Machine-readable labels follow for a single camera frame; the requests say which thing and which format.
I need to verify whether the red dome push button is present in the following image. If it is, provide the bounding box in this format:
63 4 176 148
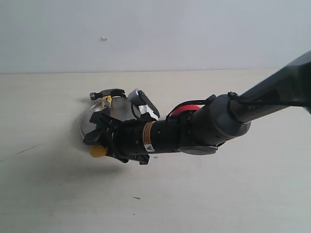
167 104 200 118

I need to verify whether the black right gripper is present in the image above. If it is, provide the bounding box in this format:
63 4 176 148
83 113 156 165

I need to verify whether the yellow black claw hammer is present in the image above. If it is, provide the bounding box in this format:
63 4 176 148
89 88 126 158

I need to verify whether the round steel plate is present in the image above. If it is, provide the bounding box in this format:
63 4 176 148
79 96 139 138

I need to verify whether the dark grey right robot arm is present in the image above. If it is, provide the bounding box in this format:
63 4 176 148
79 52 311 165

